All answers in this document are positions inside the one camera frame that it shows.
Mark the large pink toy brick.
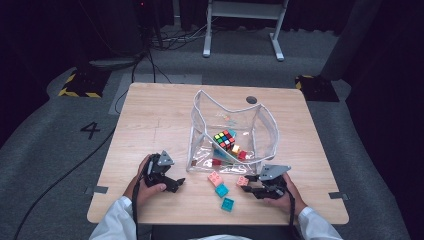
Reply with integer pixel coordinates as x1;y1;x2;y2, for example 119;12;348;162
207;171;224;188

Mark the cyan toy brick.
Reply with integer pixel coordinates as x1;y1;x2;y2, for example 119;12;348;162
214;183;230;199
220;197;235;213

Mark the gray flat stand base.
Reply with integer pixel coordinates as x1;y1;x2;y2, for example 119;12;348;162
89;57;145;70

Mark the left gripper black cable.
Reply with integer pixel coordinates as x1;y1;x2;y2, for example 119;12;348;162
131;181;142;240

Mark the person's white shirt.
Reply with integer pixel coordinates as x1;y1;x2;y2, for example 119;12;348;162
186;233;254;240

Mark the multicoloured puzzle cube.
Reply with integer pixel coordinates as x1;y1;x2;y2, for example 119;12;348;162
212;129;236;152

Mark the gray column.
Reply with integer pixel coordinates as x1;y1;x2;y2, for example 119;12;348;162
321;0;383;81

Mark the clear plastic bag white trim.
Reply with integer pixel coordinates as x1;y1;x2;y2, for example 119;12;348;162
185;89;280;177

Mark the person's right hand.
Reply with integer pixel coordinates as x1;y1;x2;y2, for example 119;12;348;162
263;173;308;217

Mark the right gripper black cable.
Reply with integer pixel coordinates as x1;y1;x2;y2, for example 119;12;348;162
287;194;301;240

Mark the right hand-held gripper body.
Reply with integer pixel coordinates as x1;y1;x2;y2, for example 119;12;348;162
253;163;292;200

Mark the person's left hand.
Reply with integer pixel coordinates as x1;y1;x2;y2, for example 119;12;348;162
123;155;167;206

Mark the black base yellow striped edge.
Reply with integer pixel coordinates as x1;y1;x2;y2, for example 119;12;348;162
294;74;340;103
58;68;113;99

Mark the gray tape strip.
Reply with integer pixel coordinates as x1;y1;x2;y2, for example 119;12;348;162
84;185;109;195
328;191;350;201

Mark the long black floor cable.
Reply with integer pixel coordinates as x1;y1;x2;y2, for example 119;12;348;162
13;126;117;240

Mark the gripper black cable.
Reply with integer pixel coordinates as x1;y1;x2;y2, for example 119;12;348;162
287;194;301;240
131;181;142;240

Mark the white metal stand frame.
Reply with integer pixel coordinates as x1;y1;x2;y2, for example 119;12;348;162
202;0;290;62

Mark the dark equipment rack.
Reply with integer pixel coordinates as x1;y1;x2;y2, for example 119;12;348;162
133;0;164;51

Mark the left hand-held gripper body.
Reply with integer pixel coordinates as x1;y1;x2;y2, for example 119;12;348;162
142;150;175;188

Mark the looped black floor cable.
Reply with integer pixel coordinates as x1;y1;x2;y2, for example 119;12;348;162
114;49;158;116

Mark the tangle of floor cables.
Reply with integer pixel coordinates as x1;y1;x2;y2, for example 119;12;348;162
148;18;214;52

